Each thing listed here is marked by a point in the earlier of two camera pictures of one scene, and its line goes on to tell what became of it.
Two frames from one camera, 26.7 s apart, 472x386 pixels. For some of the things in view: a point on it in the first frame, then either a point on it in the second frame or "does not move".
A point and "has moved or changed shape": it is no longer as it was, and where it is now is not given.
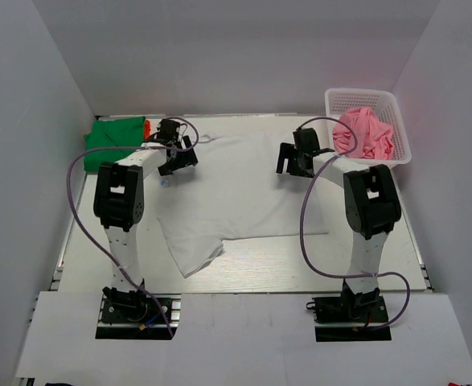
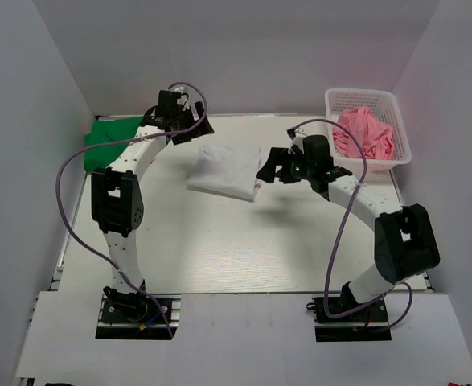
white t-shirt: [239, 187] has moved or changed shape
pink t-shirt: [359, 133] does not move
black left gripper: [188, 158] -> [202, 129]
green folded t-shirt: [105, 133] does not move
